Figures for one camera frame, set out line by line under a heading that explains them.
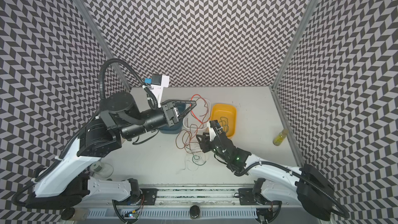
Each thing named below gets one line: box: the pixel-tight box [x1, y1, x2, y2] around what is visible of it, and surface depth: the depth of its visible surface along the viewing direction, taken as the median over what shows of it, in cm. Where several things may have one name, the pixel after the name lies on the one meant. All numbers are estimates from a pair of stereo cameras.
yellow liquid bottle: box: [272, 128, 290, 147], surface depth 85 cm
